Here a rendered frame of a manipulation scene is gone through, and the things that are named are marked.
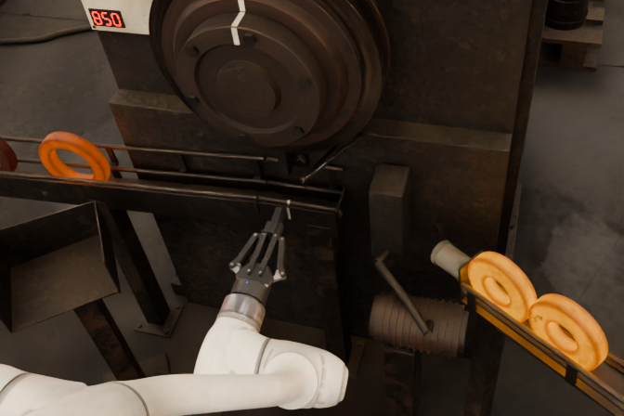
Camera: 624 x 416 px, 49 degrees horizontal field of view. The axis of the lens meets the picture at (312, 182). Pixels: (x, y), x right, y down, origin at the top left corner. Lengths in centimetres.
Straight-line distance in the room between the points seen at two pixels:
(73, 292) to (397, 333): 77
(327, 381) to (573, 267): 130
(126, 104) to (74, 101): 161
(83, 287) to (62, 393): 89
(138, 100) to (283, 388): 85
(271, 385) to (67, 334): 137
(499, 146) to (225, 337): 69
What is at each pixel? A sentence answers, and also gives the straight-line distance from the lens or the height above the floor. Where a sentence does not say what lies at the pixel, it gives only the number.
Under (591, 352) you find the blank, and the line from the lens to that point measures 138.
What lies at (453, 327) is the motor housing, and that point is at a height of 53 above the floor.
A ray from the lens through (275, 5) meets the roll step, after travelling 122.
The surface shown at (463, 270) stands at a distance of 149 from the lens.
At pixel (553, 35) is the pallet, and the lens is 314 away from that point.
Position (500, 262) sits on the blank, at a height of 78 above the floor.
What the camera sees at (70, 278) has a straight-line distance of 179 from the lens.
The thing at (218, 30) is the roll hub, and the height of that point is 125.
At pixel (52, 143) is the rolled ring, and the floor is 79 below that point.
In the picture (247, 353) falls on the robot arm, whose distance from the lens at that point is 134.
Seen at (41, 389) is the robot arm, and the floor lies 120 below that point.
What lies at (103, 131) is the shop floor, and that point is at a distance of 313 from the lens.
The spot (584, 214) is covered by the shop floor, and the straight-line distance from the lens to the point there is 259.
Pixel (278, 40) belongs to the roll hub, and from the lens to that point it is 120.
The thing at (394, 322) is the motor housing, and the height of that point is 52.
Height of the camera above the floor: 190
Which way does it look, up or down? 46 degrees down
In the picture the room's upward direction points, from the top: 8 degrees counter-clockwise
